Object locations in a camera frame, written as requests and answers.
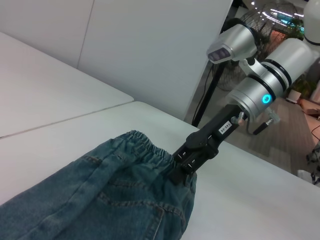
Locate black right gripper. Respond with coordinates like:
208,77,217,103
167,104,249,186

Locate blue denim shorts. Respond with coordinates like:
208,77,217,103
0,129,198,240

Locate black fan stand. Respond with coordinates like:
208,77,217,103
191,63,225,126

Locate potted plant white pot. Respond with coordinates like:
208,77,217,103
286,76,318,104

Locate brown cardboard box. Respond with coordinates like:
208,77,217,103
299,98,320,116

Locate green leafy plant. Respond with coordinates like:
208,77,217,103
286,16,306,39

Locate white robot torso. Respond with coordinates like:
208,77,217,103
303,0,320,48

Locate wire cage floor fan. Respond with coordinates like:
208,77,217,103
216,0,305,93

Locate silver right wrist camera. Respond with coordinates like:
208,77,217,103
205,24,259,65

